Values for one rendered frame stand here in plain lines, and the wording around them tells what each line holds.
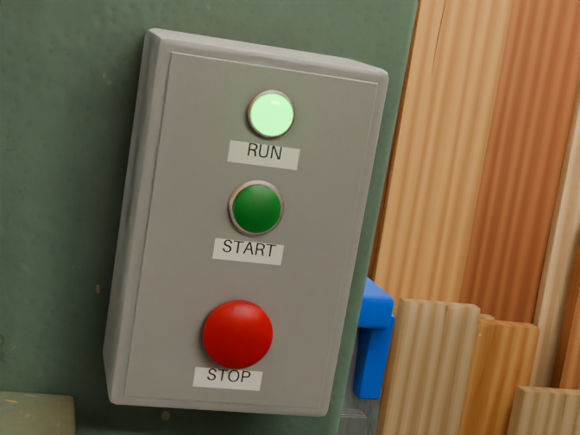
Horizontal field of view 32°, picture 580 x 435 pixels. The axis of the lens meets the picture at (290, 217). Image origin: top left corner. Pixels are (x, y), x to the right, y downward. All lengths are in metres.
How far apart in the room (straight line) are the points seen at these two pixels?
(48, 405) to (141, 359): 0.07
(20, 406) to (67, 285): 0.06
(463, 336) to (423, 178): 0.29
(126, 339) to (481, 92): 1.49
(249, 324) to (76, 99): 0.13
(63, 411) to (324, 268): 0.14
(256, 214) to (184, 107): 0.05
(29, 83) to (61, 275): 0.09
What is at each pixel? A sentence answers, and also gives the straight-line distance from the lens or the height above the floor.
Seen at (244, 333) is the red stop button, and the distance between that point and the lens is 0.43.
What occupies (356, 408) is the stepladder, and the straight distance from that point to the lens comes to 1.39.
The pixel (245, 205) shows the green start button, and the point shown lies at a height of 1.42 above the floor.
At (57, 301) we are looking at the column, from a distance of 0.49.
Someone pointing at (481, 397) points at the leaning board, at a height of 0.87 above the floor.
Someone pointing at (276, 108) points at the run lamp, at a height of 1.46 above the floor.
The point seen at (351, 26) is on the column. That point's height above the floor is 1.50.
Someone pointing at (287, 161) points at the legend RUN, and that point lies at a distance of 0.42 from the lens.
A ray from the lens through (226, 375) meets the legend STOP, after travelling 0.44.
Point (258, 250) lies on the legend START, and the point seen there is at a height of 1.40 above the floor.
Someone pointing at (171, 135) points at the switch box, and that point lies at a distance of 0.41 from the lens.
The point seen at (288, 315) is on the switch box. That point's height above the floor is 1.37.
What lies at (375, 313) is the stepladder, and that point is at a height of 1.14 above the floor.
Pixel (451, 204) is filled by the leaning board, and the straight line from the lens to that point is 1.88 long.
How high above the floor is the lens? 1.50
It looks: 12 degrees down
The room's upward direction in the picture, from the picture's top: 10 degrees clockwise
